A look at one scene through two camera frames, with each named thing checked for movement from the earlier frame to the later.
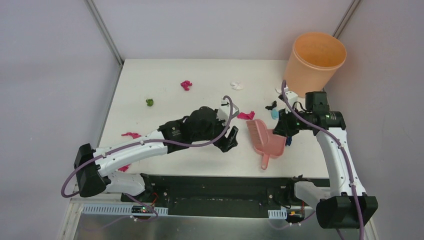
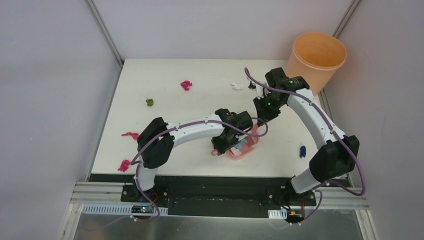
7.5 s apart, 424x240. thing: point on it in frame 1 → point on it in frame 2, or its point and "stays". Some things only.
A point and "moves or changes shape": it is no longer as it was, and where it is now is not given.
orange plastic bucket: [316, 59] stays
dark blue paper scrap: [289, 139] → [302, 151]
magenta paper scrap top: [185, 84] stays
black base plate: [233, 196] stays
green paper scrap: [150, 102] stays
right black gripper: [283, 127] → [262, 113]
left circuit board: [140, 209] stays
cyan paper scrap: [274, 114] moves or changes shape
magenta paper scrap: [124, 168] stays
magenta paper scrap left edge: [133, 135] stays
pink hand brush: [265, 141] moves or changes shape
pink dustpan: [274, 148] → [241, 151]
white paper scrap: [236, 85] stays
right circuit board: [293, 217] stays
